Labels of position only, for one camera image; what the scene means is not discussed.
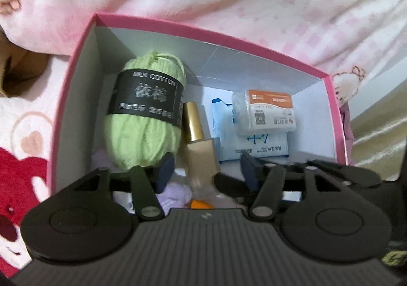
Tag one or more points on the green yarn ball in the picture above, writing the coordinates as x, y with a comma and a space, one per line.
140, 139

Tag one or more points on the purple plush toy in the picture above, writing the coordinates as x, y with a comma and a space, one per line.
176, 195

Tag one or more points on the pink cardboard box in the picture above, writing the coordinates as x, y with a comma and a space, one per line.
254, 60

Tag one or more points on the blue tissue packet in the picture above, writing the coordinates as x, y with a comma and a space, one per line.
229, 143

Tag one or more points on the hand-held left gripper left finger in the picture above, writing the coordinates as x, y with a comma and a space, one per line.
166, 174

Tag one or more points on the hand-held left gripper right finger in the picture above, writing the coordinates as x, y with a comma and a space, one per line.
249, 173

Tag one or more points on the foundation bottle with gold cap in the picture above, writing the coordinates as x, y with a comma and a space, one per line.
200, 152

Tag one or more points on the printed bear blanket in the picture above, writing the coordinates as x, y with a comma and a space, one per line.
25, 133

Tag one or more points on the clear box with orange label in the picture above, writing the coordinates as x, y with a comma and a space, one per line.
248, 117

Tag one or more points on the beige curtain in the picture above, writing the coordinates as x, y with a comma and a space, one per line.
381, 139

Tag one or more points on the orange makeup sponge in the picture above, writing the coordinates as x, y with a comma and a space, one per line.
200, 205

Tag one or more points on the brown pillow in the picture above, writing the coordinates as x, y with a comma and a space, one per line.
19, 73

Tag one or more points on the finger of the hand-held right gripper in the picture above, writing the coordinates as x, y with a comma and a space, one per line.
229, 185
359, 176

